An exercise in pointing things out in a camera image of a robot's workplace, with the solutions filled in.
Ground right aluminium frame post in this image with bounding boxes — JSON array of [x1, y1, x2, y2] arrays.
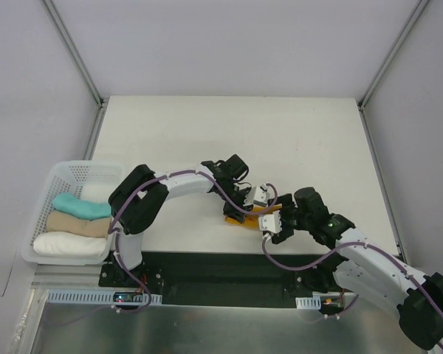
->
[[357, 0, 433, 111]]

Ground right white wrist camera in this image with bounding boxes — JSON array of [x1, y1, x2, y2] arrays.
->
[[258, 210, 283, 236]]

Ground orange t shirt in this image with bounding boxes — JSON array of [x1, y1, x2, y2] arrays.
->
[[224, 204, 282, 229]]

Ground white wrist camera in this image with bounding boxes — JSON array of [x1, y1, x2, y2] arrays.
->
[[258, 210, 283, 236], [245, 184, 270, 207]]

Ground white plastic basket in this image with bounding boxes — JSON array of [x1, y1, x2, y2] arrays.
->
[[21, 160, 126, 266]]

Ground left aluminium frame post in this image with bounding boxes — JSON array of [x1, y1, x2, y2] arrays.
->
[[40, 0, 104, 108]]

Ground white rolled t shirt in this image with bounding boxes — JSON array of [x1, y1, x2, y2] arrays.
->
[[32, 232, 107, 258]]

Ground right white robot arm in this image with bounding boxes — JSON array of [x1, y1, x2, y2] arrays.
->
[[258, 187, 443, 350]]

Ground white cable duct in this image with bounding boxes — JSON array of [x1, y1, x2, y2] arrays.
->
[[295, 296, 322, 310], [47, 290, 162, 306]]

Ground teal rolled t shirt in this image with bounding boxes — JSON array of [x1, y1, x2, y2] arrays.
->
[[52, 193, 111, 221]]

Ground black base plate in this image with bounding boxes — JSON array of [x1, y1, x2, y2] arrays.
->
[[98, 251, 343, 308]]

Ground aluminium frame post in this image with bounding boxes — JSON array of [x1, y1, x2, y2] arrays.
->
[[40, 0, 104, 108], [357, 0, 433, 111]]

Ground right white cable duct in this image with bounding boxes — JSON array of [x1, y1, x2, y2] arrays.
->
[[295, 296, 322, 310]]

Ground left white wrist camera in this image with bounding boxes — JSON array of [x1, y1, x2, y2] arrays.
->
[[245, 184, 270, 207]]

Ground left white cable duct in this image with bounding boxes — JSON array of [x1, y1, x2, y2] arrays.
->
[[47, 290, 162, 306]]

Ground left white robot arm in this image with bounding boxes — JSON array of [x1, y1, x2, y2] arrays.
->
[[108, 154, 253, 287]]

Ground beige rolled t shirt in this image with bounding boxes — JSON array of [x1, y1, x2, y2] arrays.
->
[[46, 211, 111, 238]]

